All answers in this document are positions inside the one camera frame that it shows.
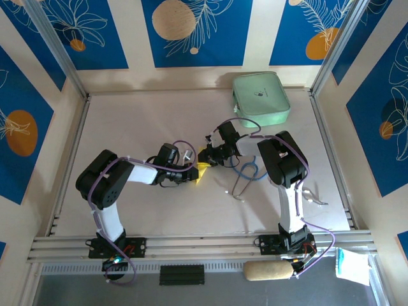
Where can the circuit board with green light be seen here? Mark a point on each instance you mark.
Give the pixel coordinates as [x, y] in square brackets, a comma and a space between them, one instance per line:
[114, 260]

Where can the mint green zip pouch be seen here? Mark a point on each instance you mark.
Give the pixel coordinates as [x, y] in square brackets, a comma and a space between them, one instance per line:
[261, 99]

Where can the black ribbed block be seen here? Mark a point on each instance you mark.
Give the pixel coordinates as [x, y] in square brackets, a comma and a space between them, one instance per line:
[181, 274]

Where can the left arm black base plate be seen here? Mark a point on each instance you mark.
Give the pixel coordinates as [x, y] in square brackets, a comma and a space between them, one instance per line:
[137, 248]

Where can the white packet with blue print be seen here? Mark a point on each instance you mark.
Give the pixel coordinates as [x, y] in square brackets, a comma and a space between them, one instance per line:
[350, 267]

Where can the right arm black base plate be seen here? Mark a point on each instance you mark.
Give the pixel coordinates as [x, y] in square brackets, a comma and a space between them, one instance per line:
[267, 245]

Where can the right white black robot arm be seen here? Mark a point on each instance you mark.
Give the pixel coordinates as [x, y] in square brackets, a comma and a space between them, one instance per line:
[288, 213]

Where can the perforated metal strip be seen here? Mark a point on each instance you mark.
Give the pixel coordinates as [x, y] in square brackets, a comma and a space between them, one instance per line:
[79, 268]

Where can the aluminium side rail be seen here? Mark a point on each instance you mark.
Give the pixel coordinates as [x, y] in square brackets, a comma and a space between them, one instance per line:
[68, 165]
[331, 159]

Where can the aluminium frame post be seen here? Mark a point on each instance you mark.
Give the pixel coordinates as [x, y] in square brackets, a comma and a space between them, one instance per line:
[58, 48]
[337, 48]

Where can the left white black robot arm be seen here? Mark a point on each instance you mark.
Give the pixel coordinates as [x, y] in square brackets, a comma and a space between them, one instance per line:
[110, 223]

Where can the tan foam roller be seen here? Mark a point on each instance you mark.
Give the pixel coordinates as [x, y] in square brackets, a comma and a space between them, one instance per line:
[267, 271]

